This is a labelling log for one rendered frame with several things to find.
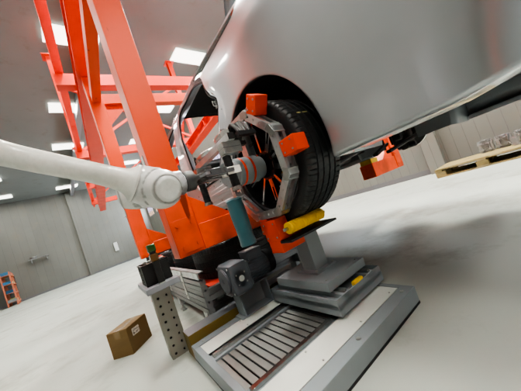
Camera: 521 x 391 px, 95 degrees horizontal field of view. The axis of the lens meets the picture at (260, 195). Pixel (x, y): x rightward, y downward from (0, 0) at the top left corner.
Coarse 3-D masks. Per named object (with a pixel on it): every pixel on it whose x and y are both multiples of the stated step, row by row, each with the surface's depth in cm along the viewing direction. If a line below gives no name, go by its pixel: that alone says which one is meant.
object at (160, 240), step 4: (148, 232) 307; (152, 232) 310; (156, 232) 312; (152, 236) 309; (156, 236) 311; (160, 236) 314; (164, 236) 317; (152, 240) 308; (156, 240) 309; (160, 240) 312; (164, 240) 314; (156, 244) 308; (160, 244) 311; (164, 244) 313; (168, 244) 315; (156, 248) 307; (160, 248) 310; (164, 248) 312; (168, 248) 314; (156, 252) 306
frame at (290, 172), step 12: (240, 120) 119; (252, 120) 112; (264, 120) 106; (276, 132) 102; (276, 144) 103; (288, 156) 105; (288, 168) 101; (288, 180) 102; (240, 192) 145; (288, 192) 111; (252, 204) 138; (288, 204) 113; (252, 216) 134; (264, 216) 124
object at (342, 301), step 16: (368, 272) 117; (272, 288) 143; (288, 288) 137; (336, 288) 110; (352, 288) 108; (368, 288) 114; (304, 304) 120; (320, 304) 110; (336, 304) 102; (352, 304) 106
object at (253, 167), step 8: (232, 160) 116; (240, 160) 115; (248, 160) 117; (256, 160) 119; (248, 168) 115; (256, 168) 117; (264, 168) 122; (240, 176) 113; (248, 176) 115; (256, 176) 119; (224, 184) 119; (240, 184) 116
